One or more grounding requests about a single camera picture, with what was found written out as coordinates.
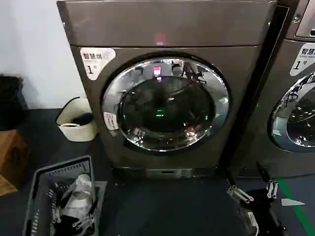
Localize white paper scrap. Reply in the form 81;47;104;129
281;198;306;207

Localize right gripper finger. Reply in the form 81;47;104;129
256;161;280;198
225;169;252;204

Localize grey front-load dryer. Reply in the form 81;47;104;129
56;0;279;180

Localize black bag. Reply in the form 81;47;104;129
0;73;27;131

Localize white garment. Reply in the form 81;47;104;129
60;173;95;217

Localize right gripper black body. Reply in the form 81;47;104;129
245;193;278;218

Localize white ribbed plastic bin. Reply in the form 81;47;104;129
56;97;97;142

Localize green floor tape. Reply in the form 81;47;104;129
279;180;315;236

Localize grey plastic laundry basket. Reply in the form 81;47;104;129
22;154;108;236

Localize chrome-rimmed round glass door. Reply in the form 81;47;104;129
267;71;315;153

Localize black garment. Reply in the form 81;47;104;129
58;214;95;236

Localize brown cardboard box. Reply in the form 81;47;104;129
0;129;31;196

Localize dark clothes in bin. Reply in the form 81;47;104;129
71;112;93;125

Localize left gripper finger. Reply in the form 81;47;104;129
73;194;99;230
54;196;65;224

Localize round glass dryer door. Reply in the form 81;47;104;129
102;55;231;152

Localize grey dryer with control panel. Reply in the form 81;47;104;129
255;0;315;179

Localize small white warning sticker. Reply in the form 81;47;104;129
103;112;120;131

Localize white number sticker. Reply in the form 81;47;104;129
79;47;116;81
289;42;315;77

